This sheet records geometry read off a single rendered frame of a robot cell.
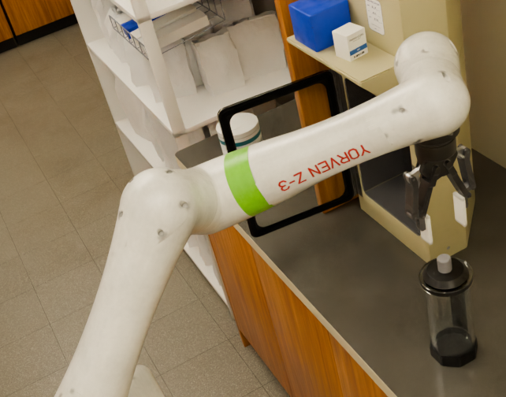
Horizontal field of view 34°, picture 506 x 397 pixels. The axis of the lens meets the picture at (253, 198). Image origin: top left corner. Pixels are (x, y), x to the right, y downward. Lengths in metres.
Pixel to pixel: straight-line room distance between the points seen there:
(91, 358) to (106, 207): 3.07
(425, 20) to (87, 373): 0.97
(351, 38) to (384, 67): 0.10
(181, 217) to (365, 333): 0.80
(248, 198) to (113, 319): 0.29
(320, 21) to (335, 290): 0.66
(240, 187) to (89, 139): 3.74
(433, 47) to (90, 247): 2.97
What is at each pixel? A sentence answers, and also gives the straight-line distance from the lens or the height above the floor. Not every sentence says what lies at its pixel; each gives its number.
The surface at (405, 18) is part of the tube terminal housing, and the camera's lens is 1.73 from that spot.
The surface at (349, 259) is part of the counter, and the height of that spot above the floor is 0.94.
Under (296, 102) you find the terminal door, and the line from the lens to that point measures 2.04.
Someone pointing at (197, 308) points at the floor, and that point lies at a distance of 3.56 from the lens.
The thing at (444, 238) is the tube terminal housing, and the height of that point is 1.00.
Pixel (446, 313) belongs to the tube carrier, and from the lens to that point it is 1.74.
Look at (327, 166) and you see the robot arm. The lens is 1.34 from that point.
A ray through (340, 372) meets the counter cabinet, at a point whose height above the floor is 0.68.
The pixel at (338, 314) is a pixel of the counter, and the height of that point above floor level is 0.94.
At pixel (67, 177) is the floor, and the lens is 4.77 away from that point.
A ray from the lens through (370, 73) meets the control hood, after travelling 1.74.
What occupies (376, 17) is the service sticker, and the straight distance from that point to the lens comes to 1.80.
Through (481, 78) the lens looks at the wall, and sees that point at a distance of 2.37.
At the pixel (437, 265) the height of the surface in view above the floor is 1.19.
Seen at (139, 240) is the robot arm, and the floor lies 1.60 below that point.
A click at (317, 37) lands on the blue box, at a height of 1.55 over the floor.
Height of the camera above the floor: 2.32
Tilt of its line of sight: 35 degrees down
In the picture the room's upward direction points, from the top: 15 degrees counter-clockwise
